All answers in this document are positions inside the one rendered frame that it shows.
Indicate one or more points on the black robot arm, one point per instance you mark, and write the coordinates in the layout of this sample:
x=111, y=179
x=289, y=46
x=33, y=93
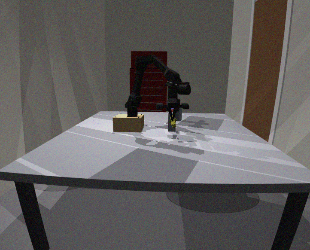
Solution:
x=141, y=64

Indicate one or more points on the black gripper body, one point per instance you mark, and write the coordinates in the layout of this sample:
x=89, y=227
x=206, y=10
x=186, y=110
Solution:
x=183, y=105

